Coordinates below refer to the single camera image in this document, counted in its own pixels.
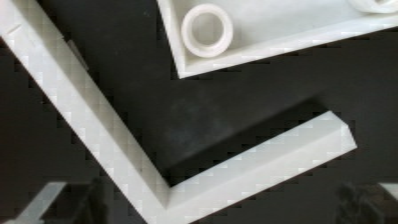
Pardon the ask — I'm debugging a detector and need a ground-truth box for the white square tabletop part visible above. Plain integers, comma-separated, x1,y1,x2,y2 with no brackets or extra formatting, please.
157,0,398,77

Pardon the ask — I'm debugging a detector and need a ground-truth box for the translucent gripper left finger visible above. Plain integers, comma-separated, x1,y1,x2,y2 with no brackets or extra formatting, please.
6,182,67,224

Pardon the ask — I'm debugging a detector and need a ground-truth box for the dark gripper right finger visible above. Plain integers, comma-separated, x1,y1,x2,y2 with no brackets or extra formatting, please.
337,183,398,224

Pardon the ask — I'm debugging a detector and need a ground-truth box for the white U-shaped obstacle fence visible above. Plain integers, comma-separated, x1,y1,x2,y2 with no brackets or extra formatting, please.
0,0,358,224

